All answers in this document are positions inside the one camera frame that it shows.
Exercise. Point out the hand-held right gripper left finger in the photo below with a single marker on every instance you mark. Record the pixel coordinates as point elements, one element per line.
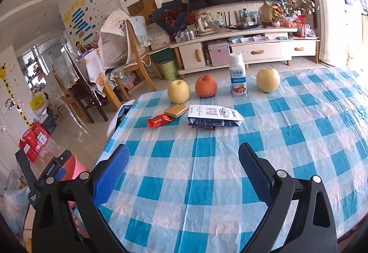
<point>112,175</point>

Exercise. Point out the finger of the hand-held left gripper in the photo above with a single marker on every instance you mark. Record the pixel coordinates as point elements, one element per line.
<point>60,174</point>

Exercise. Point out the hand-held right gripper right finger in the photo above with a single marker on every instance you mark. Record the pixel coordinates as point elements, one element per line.
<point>254,172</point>

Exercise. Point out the pink plastic bucket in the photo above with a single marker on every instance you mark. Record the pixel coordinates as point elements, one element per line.
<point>75,166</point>

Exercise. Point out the red gift box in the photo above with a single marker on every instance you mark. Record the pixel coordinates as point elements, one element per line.
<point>27,152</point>

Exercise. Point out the red gift bags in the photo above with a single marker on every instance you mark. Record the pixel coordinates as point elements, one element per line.
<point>37,136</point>

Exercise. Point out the blue cardboard box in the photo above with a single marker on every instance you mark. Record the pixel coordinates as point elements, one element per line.
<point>51,124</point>

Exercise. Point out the blue white checkered tablecloth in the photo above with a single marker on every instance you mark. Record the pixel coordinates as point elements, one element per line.
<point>201,178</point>

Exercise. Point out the white and dark bag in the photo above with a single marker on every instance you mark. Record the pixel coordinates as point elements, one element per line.
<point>120,117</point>

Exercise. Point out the yellow bag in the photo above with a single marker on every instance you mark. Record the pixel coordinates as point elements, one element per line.
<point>36,102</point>

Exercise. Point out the dark blue wrapper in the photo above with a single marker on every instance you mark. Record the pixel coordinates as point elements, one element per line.
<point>202,127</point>

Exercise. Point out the flattened white carton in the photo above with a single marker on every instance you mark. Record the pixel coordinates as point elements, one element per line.
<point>215,115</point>

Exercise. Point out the small red snack packet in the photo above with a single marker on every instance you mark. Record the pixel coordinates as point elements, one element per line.
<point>159,121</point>

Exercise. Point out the dark wooden chair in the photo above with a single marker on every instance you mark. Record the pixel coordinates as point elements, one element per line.
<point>83,97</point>

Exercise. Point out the wooden dining table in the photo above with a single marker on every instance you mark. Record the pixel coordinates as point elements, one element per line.
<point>112,94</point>

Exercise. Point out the gold biscuit packet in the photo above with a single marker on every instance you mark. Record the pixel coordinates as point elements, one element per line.
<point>176,110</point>

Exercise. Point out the yellow pear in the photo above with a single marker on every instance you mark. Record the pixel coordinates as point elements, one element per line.
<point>268,80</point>
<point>178,91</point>

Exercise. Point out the white yogurt bottle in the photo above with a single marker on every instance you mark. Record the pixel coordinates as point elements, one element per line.
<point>238,77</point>

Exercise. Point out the red apple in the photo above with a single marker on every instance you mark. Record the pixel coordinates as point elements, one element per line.
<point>206,86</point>

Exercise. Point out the white lace chair cover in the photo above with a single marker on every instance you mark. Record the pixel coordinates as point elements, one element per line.
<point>66,68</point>

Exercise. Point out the white orange print tablecloth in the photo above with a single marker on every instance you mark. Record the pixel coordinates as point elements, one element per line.
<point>96,71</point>

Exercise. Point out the light wooden chair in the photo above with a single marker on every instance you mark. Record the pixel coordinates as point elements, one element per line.
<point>138,60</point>

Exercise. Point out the green waste bin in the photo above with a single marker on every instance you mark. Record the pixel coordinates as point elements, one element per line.
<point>168,70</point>

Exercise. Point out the pink storage box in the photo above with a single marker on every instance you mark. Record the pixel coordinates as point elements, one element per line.
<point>219,53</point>

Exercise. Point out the white television cabinet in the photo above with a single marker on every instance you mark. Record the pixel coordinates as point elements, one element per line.
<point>192,54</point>

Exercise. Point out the stack of booklets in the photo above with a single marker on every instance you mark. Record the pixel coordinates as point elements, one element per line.
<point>248,38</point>

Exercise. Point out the white scalloped cloth cover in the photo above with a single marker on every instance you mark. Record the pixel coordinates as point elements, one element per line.
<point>113,40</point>

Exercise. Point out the white cardboard box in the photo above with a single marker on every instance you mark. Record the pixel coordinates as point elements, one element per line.
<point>158,37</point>

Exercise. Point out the black tray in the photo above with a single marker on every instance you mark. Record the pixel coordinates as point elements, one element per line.
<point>241,26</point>

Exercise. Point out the light blue knitted cloth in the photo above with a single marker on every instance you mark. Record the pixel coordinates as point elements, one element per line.
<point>139,30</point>

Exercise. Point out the red gift bag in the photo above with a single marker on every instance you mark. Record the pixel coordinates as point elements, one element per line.
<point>300,27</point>

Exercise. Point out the pack of drink cans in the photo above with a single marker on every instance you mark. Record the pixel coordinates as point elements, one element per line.
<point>185,35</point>

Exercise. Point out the glass electric kettle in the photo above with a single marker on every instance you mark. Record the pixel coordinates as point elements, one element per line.
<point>205,24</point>

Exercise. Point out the gold ornament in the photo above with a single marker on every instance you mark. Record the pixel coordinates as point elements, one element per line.
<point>270,14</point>

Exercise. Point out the dark blue flower bouquet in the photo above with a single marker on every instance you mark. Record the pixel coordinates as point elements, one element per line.
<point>171,15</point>

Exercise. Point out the pink artificial flowers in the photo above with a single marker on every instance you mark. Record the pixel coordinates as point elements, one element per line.
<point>299,4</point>

